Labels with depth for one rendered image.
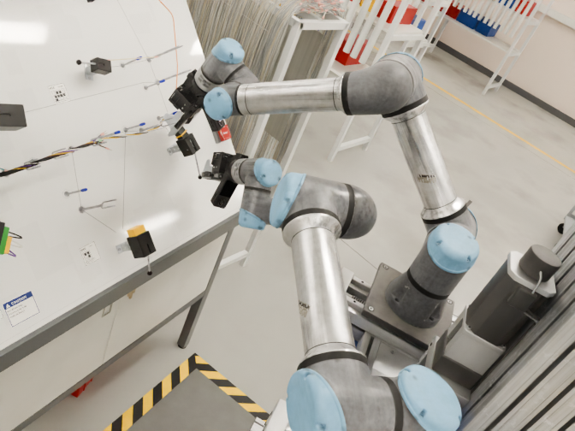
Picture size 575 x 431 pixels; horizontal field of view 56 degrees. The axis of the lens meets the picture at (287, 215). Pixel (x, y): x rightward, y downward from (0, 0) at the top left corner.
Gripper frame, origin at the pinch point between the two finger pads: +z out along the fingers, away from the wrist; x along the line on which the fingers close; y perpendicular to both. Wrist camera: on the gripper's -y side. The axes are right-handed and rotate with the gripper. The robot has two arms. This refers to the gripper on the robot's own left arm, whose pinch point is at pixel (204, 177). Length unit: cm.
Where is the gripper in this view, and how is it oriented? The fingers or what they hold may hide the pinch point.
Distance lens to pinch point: 172.8
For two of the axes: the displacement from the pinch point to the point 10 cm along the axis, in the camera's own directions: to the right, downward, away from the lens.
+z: -6.2, -0.8, 7.8
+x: -7.6, -1.9, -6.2
